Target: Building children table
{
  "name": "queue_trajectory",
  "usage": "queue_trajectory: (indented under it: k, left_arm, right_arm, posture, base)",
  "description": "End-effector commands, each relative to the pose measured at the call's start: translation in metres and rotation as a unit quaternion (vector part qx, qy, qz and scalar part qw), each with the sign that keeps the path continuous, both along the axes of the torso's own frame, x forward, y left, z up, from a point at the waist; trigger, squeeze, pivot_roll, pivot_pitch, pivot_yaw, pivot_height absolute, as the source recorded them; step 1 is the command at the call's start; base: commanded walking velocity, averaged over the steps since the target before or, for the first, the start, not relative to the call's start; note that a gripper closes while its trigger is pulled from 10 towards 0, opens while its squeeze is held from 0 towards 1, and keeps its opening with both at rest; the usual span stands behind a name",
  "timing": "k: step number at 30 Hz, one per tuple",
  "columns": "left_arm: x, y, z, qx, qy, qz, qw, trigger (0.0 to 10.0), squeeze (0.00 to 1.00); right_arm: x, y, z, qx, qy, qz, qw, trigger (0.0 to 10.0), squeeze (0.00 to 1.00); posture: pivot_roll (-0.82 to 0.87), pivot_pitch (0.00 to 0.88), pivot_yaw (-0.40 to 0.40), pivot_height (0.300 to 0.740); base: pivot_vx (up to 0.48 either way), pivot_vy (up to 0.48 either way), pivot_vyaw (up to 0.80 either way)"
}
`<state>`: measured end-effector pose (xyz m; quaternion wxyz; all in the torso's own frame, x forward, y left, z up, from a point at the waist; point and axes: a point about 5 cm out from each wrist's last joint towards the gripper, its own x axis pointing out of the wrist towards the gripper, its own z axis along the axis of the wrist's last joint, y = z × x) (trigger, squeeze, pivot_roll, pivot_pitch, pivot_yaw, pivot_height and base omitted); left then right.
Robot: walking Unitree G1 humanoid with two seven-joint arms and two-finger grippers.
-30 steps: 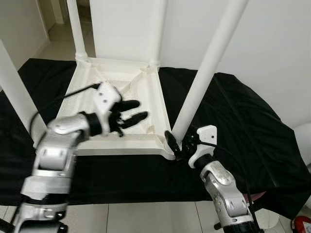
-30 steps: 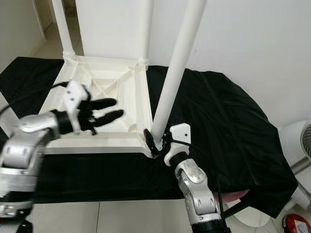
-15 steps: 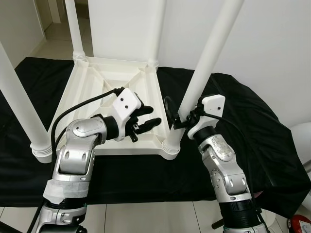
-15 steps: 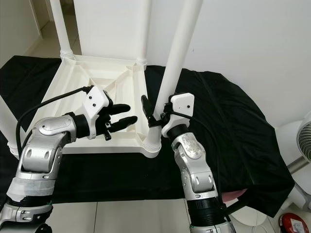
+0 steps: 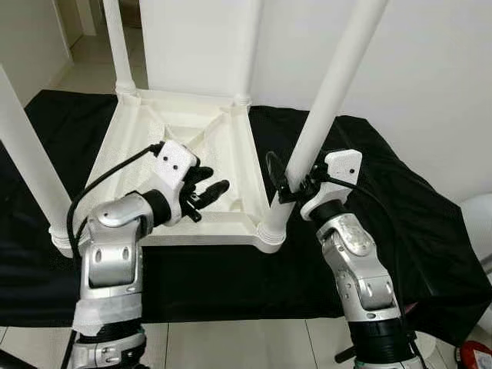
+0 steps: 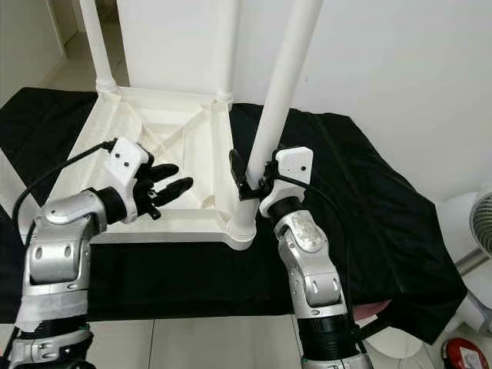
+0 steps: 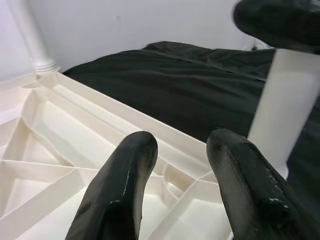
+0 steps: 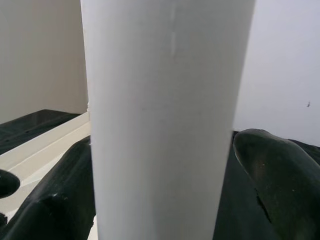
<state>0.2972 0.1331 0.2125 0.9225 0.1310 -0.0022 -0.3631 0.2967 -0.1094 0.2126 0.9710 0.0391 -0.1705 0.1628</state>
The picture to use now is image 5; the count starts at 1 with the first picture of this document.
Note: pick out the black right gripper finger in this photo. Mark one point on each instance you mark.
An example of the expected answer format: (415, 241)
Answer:
(277, 177)

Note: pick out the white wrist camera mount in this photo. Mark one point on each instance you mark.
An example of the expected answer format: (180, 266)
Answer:
(175, 165)
(338, 165)

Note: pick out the black table cloth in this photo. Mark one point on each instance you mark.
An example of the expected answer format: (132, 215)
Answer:
(430, 231)

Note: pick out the white plastic table top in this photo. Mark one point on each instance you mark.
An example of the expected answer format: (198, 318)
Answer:
(231, 223)

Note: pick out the red round device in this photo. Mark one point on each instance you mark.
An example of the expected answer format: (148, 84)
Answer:
(473, 357)

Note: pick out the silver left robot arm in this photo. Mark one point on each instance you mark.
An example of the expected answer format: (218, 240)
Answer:
(111, 261)

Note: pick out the white door frame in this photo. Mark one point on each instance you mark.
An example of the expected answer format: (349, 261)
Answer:
(81, 15)

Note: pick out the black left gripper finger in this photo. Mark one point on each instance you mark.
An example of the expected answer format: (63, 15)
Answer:
(201, 174)
(211, 194)

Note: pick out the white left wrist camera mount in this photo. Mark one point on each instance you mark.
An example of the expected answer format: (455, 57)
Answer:
(175, 165)

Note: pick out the black metal table leg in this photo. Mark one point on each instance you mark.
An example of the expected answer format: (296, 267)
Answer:
(15, 360)
(346, 355)

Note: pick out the white rounded appliance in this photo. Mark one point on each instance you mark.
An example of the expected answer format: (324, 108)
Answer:
(477, 231)

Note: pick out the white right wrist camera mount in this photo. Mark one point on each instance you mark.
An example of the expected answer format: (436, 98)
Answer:
(338, 165)

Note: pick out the pink cloth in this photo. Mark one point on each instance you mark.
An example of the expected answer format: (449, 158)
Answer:
(411, 308)

